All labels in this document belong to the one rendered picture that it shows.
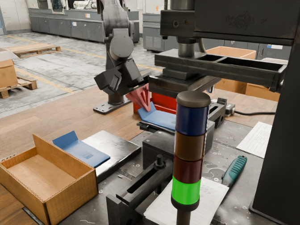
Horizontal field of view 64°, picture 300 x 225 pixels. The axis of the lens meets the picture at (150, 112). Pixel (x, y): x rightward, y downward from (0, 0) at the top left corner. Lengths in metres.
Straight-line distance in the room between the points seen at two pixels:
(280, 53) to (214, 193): 4.69
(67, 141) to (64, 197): 0.24
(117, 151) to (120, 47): 0.27
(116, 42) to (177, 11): 0.18
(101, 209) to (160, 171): 0.15
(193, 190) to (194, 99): 0.12
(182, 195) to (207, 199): 0.17
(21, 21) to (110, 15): 11.37
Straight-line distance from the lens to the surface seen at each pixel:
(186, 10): 0.50
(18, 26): 12.00
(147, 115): 0.69
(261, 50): 5.17
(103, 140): 0.72
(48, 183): 0.63
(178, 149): 0.29
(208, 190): 0.51
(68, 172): 0.63
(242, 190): 0.61
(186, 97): 0.26
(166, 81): 0.51
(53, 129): 0.87
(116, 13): 0.72
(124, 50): 0.60
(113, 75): 0.62
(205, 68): 0.50
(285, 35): 0.42
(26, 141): 0.83
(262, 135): 0.85
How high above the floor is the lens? 1.29
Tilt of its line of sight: 25 degrees down
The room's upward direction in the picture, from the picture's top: straight up
